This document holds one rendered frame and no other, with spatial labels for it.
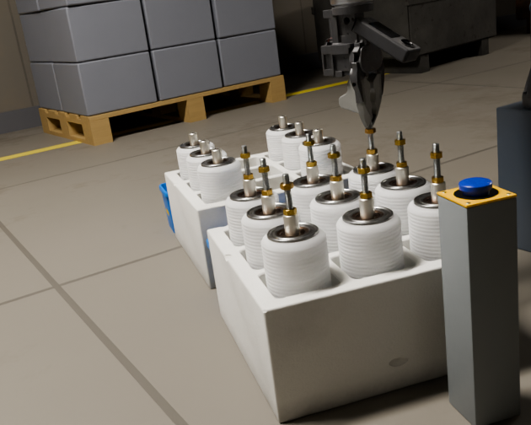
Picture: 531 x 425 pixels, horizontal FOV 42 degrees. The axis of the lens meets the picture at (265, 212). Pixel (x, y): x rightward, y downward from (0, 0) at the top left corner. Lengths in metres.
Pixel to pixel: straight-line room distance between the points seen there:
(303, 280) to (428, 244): 0.21
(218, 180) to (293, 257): 0.52
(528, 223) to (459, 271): 0.63
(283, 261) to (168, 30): 2.65
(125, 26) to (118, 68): 0.20
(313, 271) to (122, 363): 0.44
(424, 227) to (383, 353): 0.20
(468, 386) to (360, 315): 0.17
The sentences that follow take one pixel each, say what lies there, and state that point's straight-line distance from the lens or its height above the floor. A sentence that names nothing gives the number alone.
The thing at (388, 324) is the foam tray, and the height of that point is 0.11.
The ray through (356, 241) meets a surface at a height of 0.23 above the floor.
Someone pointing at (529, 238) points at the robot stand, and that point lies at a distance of 1.52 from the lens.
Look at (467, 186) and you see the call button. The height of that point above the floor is 0.33.
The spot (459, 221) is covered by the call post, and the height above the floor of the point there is 0.29.
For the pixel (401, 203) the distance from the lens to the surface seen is 1.13.
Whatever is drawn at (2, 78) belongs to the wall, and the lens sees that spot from 4.33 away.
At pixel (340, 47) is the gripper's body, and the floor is 0.48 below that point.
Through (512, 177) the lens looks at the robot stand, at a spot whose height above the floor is 0.16.
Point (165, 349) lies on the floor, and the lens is 1.27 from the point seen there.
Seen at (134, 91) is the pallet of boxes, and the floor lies 0.21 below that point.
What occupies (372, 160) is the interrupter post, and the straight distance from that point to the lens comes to 1.26.
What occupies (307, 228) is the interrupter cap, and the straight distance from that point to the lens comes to 1.00.
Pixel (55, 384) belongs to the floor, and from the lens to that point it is 1.25.
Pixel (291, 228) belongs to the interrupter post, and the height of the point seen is 0.26.
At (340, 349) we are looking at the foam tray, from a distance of 1.00.
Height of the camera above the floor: 0.58
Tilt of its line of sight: 18 degrees down
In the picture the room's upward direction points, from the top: 8 degrees counter-clockwise
